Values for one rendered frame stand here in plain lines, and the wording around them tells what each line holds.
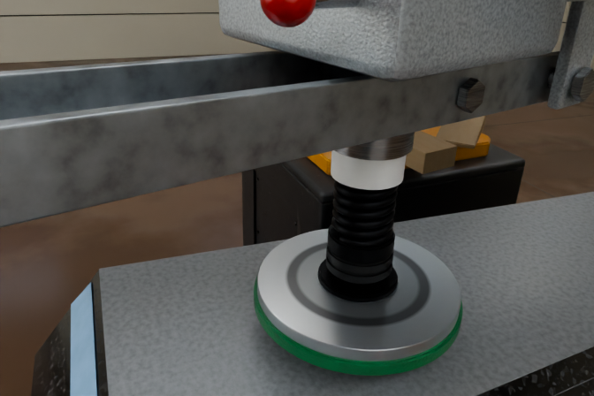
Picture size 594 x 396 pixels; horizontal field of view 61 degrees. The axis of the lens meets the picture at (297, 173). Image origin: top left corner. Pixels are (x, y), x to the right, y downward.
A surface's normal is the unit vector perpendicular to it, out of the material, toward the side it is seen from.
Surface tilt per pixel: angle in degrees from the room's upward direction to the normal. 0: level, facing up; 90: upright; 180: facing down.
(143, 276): 0
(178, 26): 90
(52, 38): 90
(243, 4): 90
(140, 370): 0
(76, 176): 90
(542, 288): 0
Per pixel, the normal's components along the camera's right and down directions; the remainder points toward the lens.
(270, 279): 0.03, -0.91
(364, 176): -0.23, 0.39
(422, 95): 0.61, 0.34
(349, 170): -0.58, 0.32
